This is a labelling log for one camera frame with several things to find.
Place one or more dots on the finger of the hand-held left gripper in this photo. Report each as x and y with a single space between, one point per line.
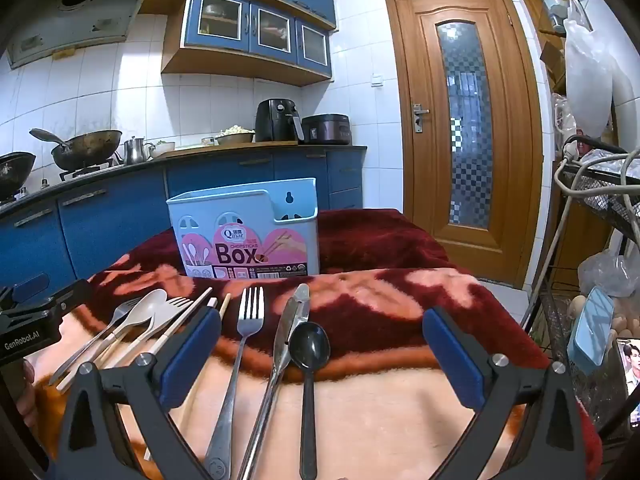
72 297
30 287

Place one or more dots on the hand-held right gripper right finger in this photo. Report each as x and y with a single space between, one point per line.
452 360

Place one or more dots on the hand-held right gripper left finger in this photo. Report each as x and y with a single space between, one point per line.
192 355

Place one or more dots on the small steel fork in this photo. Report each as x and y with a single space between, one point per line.
100 332

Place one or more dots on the beige plastic fork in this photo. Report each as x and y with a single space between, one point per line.
167 317

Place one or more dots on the beige chopstick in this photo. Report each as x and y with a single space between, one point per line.
192 307
225 302

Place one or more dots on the beige plastic spoon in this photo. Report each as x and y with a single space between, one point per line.
147 307

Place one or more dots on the large steel fork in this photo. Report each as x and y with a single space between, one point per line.
250 317

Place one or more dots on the black plastic spoon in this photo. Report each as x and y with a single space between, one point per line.
308 345

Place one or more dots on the light blue utensil box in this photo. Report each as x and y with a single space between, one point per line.
240 205

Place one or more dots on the person's left hand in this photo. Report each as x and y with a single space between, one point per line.
29 390

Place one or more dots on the blue kitchen base cabinet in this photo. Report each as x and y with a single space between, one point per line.
125 210

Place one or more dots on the red patterned blanket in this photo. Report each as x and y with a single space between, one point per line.
380 285

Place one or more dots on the dark wok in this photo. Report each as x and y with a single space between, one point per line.
15 170

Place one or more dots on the gas stove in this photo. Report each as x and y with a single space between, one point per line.
80 174

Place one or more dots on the light blue plastic case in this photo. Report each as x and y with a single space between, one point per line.
590 330

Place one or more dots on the steel wok with ladle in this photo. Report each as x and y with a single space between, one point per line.
87 147

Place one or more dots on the steel kettle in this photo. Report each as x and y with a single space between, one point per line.
135 152

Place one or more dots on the white bowl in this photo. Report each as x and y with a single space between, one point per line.
162 149

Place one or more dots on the phone with lit screen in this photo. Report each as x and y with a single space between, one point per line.
630 370

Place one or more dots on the clear plastic bag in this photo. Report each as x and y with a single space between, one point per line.
610 272

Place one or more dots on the small glass jar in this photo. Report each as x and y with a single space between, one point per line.
208 141

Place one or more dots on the steel bowl with food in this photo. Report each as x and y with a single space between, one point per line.
235 138

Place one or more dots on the black air fryer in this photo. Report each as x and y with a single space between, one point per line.
272 120

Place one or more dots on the wooden door with glass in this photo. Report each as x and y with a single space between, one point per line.
420 110

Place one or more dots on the grey range hood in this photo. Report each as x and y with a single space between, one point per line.
75 35

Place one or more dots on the dark rice cooker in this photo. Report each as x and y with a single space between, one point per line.
327 130

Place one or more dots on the wooden shelf unit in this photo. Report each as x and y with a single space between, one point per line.
550 60

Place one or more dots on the white plastic bag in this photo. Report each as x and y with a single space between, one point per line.
590 75

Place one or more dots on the white light switch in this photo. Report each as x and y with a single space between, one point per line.
376 80

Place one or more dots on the blue glass-door wall cabinet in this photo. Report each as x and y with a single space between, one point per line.
251 30

